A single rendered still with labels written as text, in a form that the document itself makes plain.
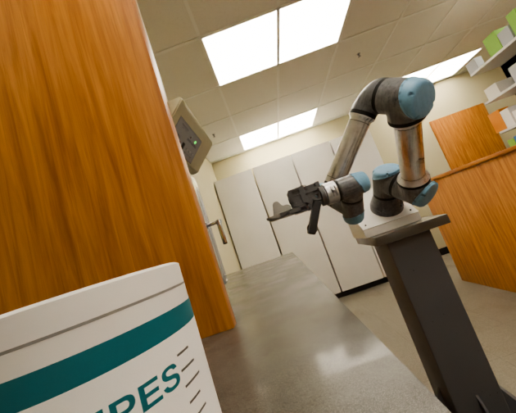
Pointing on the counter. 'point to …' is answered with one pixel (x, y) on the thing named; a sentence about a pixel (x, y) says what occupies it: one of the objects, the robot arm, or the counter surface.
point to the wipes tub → (101, 351)
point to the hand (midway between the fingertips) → (270, 220)
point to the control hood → (178, 108)
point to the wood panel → (84, 159)
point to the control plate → (187, 139)
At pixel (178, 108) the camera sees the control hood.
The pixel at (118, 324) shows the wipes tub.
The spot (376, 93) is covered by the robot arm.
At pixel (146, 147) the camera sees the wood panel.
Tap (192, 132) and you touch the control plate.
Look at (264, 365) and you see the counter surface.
